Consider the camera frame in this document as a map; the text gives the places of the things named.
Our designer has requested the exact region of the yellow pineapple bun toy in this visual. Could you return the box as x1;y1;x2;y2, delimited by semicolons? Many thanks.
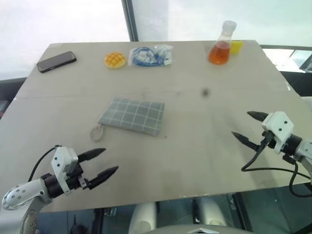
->
104;52;127;70

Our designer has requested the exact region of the black smartphone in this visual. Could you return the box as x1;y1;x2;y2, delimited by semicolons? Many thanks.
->
36;50;78;74

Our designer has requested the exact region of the grey checked fabric pouch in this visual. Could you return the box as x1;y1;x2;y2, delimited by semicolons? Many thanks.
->
90;97;166;143

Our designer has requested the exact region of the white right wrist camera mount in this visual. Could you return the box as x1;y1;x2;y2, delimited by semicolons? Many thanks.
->
261;111;295;155

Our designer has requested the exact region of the grey robot torso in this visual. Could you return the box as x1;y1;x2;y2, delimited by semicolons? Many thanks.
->
150;223;255;234

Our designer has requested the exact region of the clear bag of blue cables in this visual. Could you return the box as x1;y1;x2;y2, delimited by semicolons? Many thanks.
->
127;44;174;67

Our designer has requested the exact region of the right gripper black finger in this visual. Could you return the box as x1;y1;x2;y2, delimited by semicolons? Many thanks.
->
247;111;269;122
231;131;260;153

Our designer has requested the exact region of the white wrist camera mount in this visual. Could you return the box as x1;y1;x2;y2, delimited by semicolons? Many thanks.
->
51;146;79;195
261;111;295;155

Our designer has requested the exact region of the yellow sponge block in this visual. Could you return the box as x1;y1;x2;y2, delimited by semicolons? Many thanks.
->
230;39;244;55

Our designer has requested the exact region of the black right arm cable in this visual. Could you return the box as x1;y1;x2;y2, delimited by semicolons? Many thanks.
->
282;155;312;198

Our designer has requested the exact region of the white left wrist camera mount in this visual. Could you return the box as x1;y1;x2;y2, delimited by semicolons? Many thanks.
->
51;146;79;195

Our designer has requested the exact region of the conical flask with orange liquid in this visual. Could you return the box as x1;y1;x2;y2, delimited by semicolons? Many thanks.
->
208;20;237;65

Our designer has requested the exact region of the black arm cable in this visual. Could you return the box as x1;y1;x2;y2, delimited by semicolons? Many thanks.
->
27;145;61;183
282;155;312;198

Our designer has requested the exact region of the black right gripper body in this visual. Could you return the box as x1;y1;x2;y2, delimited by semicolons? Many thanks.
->
259;131;276;149

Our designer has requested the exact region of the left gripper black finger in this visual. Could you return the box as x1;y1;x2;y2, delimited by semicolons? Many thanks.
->
77;148;106;164
87;166;119;190

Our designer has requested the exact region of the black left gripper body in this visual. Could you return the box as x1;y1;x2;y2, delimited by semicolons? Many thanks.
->
64;163;90;191

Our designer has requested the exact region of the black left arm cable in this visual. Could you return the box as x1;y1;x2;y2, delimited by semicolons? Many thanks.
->
27;145;61;183

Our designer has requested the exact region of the grey window pillar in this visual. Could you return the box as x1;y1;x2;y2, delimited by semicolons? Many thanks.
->
121;0;140;42

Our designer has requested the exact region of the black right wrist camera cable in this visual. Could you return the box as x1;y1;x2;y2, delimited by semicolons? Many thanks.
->
240;131;312;181

